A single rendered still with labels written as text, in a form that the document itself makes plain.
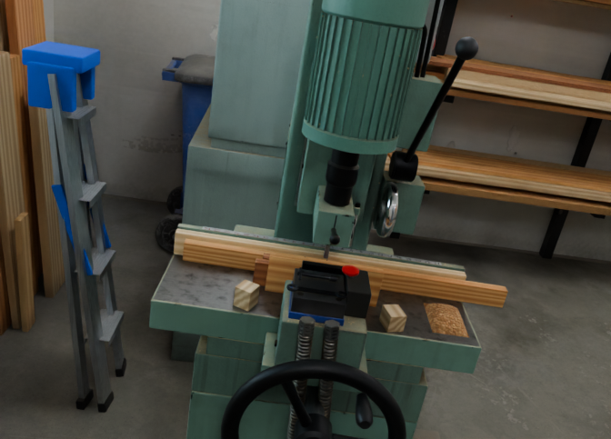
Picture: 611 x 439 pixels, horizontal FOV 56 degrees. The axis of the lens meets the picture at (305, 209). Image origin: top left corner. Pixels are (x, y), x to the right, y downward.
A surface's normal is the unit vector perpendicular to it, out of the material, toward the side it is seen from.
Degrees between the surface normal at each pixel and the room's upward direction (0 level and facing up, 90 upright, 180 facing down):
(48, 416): 0
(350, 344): 90
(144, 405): 0
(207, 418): 90
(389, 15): 90
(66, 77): 90
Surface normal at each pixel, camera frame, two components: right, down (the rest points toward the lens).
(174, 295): 0.16, -0.91
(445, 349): -0.02, 0.39
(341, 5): -0.67, 0.19
